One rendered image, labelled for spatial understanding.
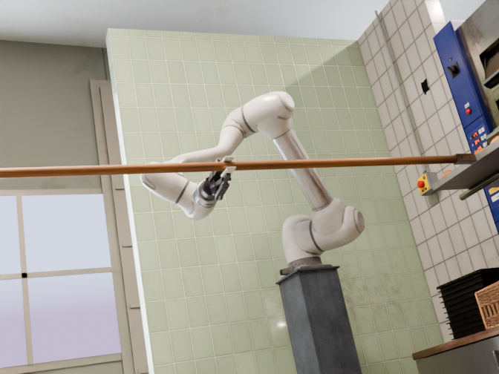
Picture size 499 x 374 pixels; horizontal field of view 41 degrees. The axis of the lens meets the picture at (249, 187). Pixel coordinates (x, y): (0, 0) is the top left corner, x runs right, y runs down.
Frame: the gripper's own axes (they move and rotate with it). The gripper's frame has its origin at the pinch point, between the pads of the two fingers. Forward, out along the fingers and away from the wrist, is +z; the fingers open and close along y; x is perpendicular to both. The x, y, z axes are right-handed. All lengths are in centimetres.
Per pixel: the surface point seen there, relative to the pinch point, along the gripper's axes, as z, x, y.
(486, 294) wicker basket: -22, -105, 49
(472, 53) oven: -36, -155, -72
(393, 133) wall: -114, -155, -68
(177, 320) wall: -122, -9, 26
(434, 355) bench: -62, -103, 65
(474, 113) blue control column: -44, -152, -43
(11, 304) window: -270, 58, -25
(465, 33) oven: -36, -155, -85
